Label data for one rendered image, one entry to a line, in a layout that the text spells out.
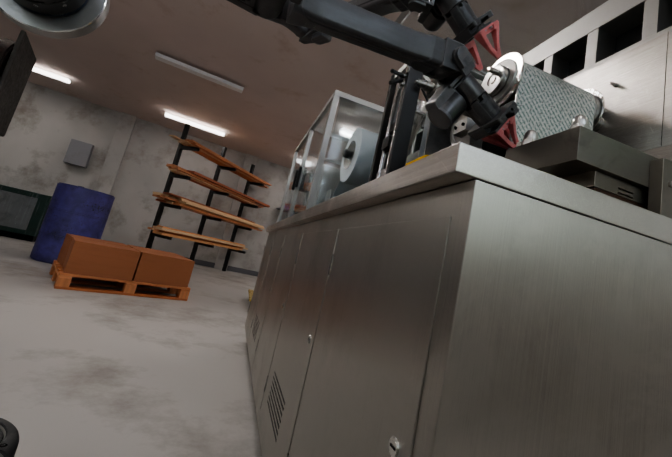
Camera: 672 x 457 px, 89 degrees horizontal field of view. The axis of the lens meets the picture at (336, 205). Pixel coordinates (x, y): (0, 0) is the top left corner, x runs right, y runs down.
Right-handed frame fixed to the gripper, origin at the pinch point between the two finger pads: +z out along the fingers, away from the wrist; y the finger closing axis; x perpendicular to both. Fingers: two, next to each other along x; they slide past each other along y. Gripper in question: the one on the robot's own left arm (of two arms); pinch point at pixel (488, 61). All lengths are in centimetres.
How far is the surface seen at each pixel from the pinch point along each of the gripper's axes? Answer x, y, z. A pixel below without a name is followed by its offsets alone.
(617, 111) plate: 24.2, 3.3, 30.2
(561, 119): 5.0, 4.1, 21.5
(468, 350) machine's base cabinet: -59, 30, 25
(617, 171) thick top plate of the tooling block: -15.9, 23.7, 27.5
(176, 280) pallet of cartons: -139, -334, 0
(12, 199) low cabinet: -298, -599, -255
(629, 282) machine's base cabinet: -33, 30, 36
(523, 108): -3.1, 4.0, 13.6
